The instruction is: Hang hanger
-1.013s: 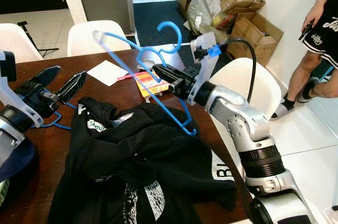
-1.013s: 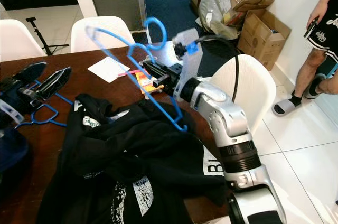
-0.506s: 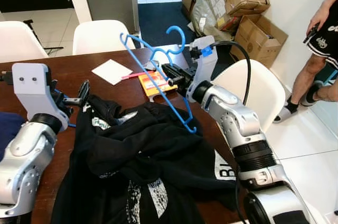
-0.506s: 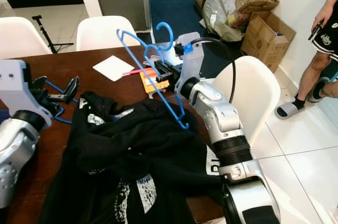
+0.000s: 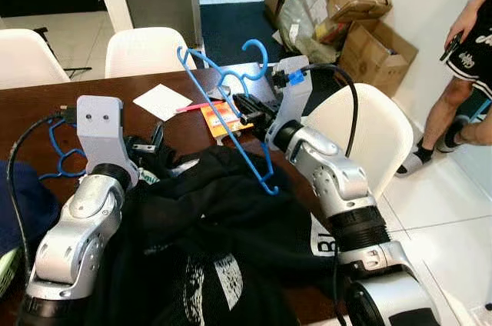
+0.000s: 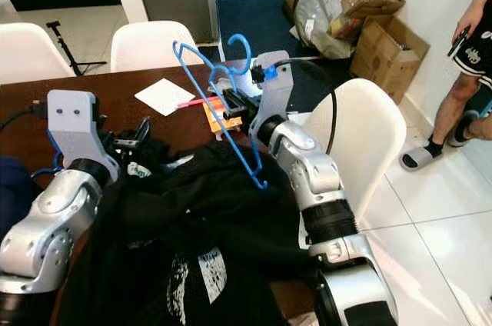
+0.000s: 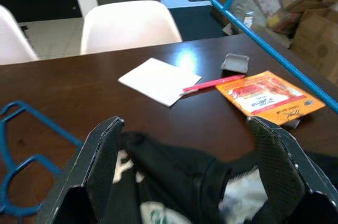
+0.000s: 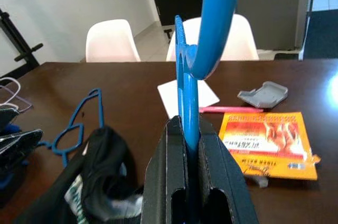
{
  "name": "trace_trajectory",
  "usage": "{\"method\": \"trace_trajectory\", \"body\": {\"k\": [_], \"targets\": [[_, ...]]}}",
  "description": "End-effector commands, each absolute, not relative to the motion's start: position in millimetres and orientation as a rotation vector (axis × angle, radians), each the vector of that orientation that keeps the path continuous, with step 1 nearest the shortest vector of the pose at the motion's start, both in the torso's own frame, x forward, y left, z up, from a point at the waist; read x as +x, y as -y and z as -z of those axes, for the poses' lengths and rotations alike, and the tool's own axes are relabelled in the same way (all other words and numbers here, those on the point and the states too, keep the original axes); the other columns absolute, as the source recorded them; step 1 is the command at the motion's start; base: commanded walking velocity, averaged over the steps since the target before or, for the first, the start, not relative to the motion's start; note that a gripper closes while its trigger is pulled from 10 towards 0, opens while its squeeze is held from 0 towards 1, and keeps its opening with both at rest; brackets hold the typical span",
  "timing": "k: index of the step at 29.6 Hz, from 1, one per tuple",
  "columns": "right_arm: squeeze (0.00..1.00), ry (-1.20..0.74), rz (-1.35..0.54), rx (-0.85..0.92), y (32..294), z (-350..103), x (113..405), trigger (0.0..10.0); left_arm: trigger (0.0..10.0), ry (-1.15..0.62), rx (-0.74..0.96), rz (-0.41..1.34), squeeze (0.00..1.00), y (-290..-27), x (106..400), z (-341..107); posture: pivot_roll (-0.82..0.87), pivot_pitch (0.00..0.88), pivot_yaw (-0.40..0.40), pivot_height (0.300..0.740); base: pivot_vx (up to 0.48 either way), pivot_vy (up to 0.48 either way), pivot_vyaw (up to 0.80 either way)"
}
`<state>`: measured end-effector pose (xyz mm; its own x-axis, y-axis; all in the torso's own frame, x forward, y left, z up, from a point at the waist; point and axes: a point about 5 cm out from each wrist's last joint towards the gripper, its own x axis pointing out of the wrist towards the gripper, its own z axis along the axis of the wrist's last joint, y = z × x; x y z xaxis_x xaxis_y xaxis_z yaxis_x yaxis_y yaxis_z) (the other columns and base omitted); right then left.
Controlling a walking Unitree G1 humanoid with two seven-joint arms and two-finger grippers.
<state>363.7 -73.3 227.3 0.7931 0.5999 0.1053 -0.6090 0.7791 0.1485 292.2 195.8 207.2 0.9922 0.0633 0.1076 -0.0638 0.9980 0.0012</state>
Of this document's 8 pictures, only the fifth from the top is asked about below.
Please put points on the black phone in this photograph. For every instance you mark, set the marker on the black phone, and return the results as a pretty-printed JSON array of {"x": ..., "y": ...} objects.
[{"x": 448, "y": 53}]

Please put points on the pink pen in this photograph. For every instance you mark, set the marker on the pink pen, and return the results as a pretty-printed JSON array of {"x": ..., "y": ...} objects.
[{"x": 192, "y": 108}]

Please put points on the white paper sheet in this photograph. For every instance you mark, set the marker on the white paper sheet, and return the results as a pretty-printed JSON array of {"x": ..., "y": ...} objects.
[{"x": 161, "y": 101}]

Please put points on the blue plastic hanger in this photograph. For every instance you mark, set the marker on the blue plastic hanger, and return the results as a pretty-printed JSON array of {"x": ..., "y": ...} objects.
[
  {"x": 52, "y": 138},
  {"x": 231, "y": 131}
]

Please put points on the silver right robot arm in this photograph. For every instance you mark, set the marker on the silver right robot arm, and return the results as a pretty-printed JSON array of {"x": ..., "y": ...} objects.
[{"x": 338, "y": 180}]

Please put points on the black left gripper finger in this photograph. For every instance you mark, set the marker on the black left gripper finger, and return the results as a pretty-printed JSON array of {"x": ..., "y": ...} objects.
[{"x": 158, "y": 135}]

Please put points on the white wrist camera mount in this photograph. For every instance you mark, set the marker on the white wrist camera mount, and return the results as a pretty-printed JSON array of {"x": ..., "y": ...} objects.
[
  {"x": 296, "y": 103},
  {"x": 100, "y": 130}
]

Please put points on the black tripod stand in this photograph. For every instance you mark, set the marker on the black tripod stand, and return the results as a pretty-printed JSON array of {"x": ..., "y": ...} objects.
[{"x": 40, "y": 32}]

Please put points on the white plastic chair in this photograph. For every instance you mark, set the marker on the white plastic chair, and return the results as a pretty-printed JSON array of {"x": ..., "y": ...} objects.
[
  {"x": 31, "y": 61},
  {"x": 377, "y": 141},
  {"x": 146, "y": 53}
]

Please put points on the dark blue rug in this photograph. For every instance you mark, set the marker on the dark blue rug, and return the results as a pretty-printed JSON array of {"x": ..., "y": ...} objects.
[{"x": 231, "y": 34}]

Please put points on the person in black shorts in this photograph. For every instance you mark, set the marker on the person in black shorts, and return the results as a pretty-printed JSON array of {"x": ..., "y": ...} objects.
[{"x": 469, "y": 57}]

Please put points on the light green laundry basket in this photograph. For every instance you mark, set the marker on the light green laundry basket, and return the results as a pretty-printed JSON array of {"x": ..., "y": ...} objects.
[{"x": 6, "y": 272}]

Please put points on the black printed t-shirt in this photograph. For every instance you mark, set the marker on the black printed t-shirt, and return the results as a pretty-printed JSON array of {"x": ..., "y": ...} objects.
[{"x": 215, "y": 226}]

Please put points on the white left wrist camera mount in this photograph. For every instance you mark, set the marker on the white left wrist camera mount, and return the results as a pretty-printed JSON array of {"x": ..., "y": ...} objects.
[{"x": 100, "y": 130}]

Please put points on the stuffed grey plastic bag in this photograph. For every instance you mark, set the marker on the stuffed grey plastic bag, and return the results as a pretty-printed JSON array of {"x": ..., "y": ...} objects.
[{"x": 307, "y": 18}]

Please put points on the open brown cardboard box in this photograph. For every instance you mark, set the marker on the open brown cardboard box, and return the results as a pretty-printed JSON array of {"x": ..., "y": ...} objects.
[{"x": 377, "y": 61}]

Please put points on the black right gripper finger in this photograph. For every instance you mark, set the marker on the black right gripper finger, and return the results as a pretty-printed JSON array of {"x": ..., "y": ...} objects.
[{"x": 229, "y": 98}]

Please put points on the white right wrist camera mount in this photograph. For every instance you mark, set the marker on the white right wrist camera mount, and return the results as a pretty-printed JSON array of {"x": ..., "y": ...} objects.
[{"x": 296, "y": 103}]

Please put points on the person bare hand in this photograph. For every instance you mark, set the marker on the person bare hand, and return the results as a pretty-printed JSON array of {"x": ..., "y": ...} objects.
[{"x": 465, "y": 30}]

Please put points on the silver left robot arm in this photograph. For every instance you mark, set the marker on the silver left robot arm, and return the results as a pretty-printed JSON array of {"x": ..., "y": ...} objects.
[{"x": 77, "y": 226}]

